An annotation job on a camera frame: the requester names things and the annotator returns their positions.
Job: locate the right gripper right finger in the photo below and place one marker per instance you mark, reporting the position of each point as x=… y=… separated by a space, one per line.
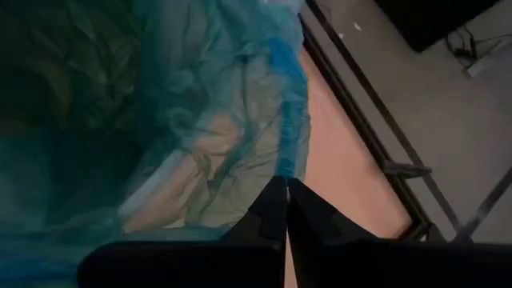
x=340 y=260

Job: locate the white power strip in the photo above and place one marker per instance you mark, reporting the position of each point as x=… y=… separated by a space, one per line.
x=486 y=62

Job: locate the teal green trash bag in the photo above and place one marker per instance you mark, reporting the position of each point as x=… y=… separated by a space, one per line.
x=180 y=100

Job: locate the black floor box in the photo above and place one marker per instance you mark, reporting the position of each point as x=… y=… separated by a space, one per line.
x=428 y=20

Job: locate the black aluminium table frame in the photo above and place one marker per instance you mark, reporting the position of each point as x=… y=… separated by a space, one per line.
x=360 y=120

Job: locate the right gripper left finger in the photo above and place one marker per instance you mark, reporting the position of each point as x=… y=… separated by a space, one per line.
x=240 y=260

